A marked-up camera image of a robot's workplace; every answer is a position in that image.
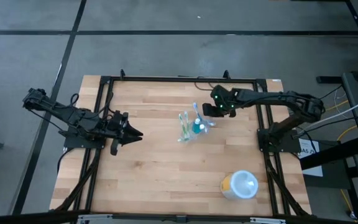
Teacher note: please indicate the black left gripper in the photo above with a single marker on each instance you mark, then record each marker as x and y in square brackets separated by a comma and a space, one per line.
[118, 124]

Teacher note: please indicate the white paper sheet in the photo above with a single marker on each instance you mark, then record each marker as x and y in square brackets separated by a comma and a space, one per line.
[306, 145]

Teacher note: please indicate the black aluminium table frame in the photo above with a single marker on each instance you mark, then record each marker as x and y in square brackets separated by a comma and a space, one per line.
[166, 78]

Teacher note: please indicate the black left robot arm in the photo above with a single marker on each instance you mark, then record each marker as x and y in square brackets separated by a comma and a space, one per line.
[70, 116]

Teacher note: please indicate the black table-level camera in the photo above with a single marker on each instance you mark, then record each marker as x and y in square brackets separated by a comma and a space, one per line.
[181, 218]

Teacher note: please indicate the black desk leg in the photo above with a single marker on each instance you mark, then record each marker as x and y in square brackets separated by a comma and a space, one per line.
[331, 155]

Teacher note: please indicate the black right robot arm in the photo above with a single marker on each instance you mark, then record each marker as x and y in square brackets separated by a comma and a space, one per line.
[303, 105]

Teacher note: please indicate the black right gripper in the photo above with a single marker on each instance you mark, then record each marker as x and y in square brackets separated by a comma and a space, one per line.
[225, 98]

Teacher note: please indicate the blue toothbrush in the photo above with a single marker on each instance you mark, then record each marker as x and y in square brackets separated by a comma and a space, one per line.
[210, 123]
[196, 109]

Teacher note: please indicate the clear acrylic organizer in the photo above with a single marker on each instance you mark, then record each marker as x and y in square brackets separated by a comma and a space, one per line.
[188, 138]

